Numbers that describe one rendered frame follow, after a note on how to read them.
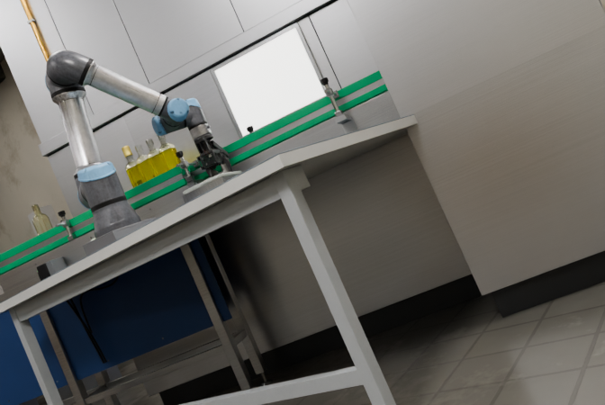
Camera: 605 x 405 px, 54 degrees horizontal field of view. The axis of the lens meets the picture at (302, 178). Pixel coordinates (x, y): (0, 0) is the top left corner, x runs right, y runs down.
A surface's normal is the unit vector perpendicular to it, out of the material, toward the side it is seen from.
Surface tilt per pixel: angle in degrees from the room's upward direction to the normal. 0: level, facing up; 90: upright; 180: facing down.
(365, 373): 90
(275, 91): 90
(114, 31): 90
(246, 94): 90
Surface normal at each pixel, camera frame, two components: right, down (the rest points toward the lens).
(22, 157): -0.55, 0.20
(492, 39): -0.26, 0.07
